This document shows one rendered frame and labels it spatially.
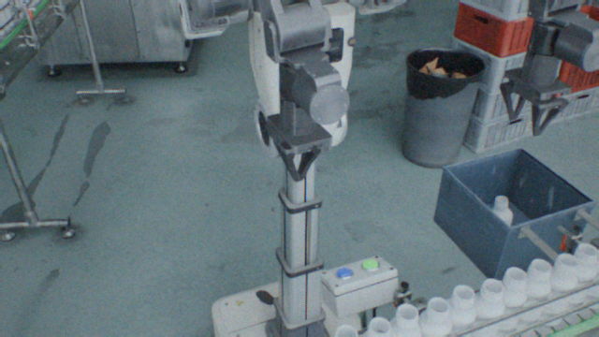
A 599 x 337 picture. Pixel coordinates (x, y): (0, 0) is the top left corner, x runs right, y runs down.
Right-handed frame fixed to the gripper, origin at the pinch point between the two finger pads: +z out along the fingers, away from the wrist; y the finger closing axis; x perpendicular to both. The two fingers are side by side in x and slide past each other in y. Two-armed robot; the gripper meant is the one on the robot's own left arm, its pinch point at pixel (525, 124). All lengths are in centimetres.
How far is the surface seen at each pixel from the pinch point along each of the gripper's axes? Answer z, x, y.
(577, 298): 34.7, -9.4, -15.8
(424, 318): 27.4, 26.8, -13.6
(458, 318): 28.1, 20.7, -15.4
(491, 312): 28.0, 14.1, -16.5
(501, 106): 105, -154, 163
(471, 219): 53, -21, 30
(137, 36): 98, 41, 359
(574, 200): 49, -52, 22
